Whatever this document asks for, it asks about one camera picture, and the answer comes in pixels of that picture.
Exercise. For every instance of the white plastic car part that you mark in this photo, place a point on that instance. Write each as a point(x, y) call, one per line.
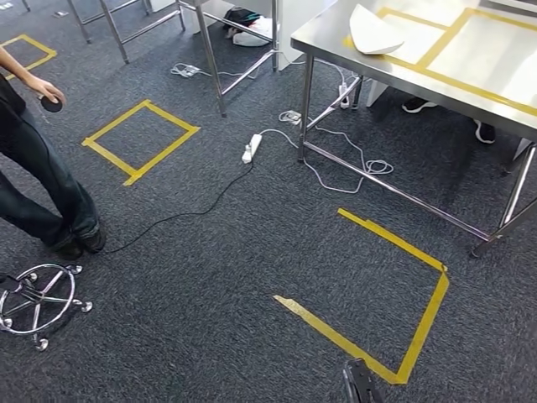
point(373, 33)

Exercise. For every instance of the stainless steel workbench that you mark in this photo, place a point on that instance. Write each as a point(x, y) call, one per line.
point(327, 33)

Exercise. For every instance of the white power strip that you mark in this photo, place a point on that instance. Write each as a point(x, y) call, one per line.
point(252, 149)
point(344, 97)

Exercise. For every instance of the white charger adapter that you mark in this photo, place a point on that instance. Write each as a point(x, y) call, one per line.
point(290, 117)

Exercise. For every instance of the stainless steel table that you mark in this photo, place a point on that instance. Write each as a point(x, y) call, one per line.
point(210, 55)
point(115, 33)

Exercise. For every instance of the white plastic bag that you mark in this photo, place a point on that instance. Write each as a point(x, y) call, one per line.
point(256, 36)

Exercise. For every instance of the white partition panel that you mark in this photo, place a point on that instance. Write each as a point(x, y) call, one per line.
point(302, 22)

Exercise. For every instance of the black bag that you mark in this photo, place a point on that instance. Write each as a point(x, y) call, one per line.
point(239, 15)

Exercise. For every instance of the person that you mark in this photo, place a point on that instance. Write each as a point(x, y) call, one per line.
point(413, 104)
point(41, 167)

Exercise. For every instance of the yellow floor tape outline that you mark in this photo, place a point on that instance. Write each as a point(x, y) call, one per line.
point(428, 317)

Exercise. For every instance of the black round disc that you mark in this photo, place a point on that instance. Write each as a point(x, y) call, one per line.
point(52, 105)

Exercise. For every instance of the chrome stool base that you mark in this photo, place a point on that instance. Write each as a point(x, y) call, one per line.
point(38, 300)

